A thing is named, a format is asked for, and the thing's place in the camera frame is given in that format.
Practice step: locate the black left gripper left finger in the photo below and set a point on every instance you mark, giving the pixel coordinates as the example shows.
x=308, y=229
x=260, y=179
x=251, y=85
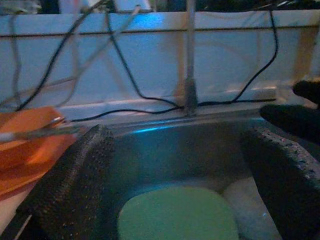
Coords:
x=75, y=187

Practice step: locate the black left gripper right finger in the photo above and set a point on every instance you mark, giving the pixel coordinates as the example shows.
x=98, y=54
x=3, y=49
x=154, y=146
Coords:
x=287, y=187

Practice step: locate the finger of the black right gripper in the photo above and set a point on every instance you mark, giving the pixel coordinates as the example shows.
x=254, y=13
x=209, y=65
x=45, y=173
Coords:
x=295, y=122
x=310, y=90

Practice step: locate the orange bowl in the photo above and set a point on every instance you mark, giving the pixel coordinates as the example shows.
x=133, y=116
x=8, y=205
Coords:
x=30, y=120

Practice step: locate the pale grey bowl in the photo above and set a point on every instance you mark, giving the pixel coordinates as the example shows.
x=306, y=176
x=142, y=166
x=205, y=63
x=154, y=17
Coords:
x=247, y=207

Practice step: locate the metal fork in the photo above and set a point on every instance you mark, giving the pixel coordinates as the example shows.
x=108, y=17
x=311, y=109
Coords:
x=57, y=121

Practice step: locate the green plate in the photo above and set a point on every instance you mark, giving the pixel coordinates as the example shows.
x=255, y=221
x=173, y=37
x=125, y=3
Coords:
x=175, y=217

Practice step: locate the stainless steel sink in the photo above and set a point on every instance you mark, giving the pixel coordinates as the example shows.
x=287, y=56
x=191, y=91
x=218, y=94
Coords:
x=175, y=155

